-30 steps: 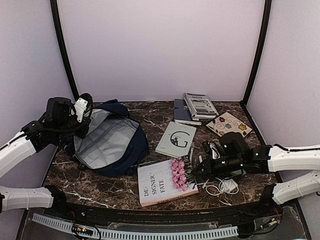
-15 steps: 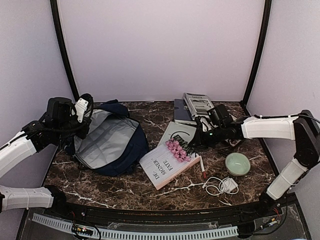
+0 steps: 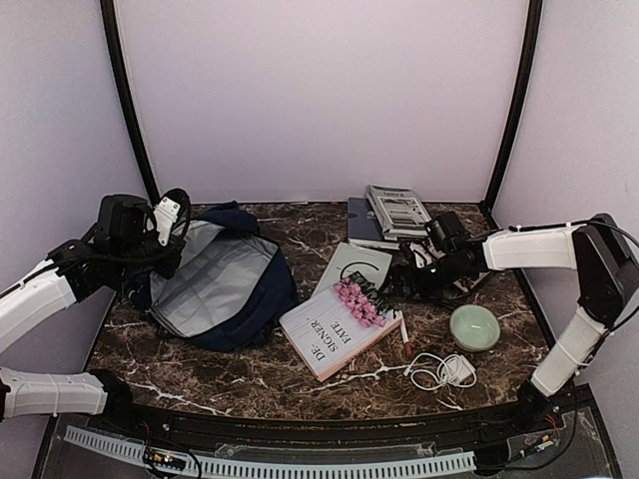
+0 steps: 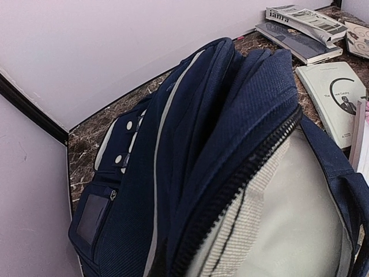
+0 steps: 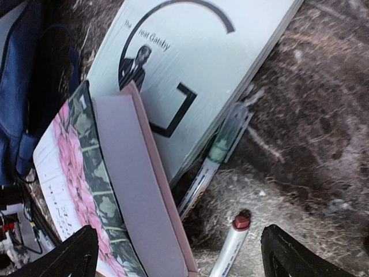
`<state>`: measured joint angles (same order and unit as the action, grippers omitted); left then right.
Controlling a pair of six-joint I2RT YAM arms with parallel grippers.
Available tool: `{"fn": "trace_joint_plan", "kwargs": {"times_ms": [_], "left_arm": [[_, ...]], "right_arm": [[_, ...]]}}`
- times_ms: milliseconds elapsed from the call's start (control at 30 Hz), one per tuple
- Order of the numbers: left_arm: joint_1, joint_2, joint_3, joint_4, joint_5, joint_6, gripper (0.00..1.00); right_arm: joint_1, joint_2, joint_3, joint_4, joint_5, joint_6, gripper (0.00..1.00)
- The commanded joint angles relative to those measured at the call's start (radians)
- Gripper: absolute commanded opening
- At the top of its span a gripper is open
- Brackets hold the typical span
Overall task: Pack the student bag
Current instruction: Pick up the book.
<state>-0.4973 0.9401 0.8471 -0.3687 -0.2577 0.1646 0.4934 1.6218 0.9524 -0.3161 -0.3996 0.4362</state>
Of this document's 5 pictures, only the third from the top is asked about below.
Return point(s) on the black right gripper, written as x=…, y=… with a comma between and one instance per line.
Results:
x=397, y=272

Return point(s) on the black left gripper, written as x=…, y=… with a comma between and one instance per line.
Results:
x=167, y=268

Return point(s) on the grey ianra magazine book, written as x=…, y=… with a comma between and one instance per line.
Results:
x=400, y=212

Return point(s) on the navy blue student backpack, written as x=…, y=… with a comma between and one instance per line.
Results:
x=231, y=285

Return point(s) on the white designer fate book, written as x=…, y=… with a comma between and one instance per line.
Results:
x=339, y=323

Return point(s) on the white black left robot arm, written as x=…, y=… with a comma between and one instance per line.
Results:
x=129, y=240

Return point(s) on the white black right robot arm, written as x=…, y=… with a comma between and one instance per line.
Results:
x=596, y=249

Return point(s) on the floral square ceramic plate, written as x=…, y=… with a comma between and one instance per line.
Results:
x=466, y=284

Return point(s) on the red tipped white marker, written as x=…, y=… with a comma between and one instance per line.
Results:
x=405, y=339

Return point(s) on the pale green ceramic bowl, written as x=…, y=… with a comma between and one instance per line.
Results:
x=474, y=328

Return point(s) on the grey green notebook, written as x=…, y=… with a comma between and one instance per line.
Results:
x=372, y=264

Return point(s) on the dark blue notebook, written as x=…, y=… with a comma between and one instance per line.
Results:
x=363, y=228

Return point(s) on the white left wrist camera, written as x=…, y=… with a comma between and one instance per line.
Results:
x=171, y=218

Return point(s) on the white charger with cable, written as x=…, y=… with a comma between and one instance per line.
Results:
x=429, y=372

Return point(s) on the black front table rail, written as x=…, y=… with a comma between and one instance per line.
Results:
x=255, y=403

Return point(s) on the white slotted cable duct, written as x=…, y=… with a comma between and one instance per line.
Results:
x=243, y=461

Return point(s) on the black left corner frame post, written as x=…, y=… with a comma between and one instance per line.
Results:
x=126, y=100

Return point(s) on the black corner frame post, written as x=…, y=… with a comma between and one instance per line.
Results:
x=126, y=100
x=520, y=89

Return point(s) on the black right corner frame post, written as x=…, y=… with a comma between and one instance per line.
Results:
x=520, y=89

